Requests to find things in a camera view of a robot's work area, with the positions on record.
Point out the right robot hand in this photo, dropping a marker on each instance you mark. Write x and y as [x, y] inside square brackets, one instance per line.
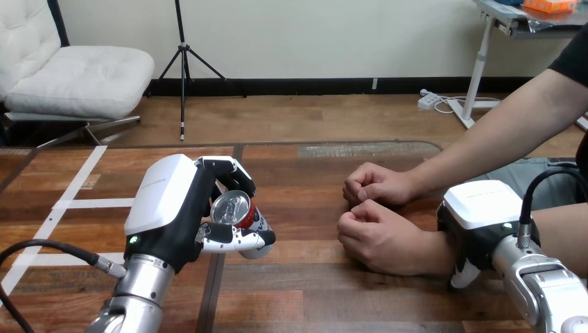
[482, 207]

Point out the person's hand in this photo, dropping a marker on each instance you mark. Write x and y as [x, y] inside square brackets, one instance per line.
[379, 184]
[381, 239]

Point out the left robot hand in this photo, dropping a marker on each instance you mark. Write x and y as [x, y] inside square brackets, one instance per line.
[170, 216]

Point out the red and white drink can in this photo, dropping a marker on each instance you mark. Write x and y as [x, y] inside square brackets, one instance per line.
[229, 209]

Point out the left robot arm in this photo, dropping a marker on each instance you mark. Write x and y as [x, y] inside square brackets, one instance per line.
[138, 294]

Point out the person's forearm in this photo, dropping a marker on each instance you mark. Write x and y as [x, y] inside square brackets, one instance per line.
[560, 239]
[496, 138]

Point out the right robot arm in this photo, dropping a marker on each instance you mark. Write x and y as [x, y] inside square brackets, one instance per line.
[546, 289]

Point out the person's body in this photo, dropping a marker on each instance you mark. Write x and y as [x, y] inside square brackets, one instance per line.
[574, 55]

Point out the white power strip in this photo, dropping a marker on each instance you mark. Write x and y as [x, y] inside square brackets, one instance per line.
[427, 100]

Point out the white desk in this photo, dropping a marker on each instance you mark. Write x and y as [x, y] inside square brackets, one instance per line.
[477, 69]

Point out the black tripod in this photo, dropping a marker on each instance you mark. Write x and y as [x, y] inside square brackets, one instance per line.
[183, 60]

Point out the white cushioned chair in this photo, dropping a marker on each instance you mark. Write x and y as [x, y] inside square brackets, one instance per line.
[78, 78]

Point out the orange thing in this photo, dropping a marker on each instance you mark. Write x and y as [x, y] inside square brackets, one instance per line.
[549, 4]

